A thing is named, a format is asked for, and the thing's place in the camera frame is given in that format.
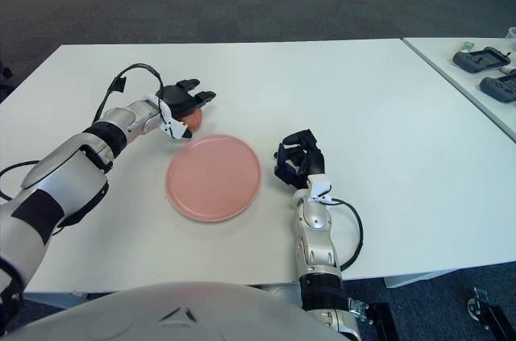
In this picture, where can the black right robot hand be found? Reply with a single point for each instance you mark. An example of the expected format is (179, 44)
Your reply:
(302, 163)

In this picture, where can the red yellow apple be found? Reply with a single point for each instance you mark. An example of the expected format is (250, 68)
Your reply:
(195, 121)

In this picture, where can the black stand leg with clamp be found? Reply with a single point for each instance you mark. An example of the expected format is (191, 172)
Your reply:
(493, 321)
(381, 321)

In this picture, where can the clear plastic cup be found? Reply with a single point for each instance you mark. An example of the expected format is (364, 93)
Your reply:
(512, 38)

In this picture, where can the green paper item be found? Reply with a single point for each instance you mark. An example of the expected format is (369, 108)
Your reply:
(468, 46)

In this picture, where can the pink round plate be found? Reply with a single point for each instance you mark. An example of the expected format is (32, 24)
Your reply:
(213, 177)

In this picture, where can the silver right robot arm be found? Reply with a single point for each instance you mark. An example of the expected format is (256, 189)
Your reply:
(318, 236)

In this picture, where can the dark grey handheld controller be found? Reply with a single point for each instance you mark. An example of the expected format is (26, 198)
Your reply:
(481, 59)
(502, 89)

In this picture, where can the silver robot torso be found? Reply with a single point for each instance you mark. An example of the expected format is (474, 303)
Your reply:
(121, 317)

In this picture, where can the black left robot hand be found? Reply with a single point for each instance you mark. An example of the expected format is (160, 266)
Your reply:
(177, 99)

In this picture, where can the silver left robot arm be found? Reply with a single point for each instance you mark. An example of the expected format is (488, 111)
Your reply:
(60, 171)

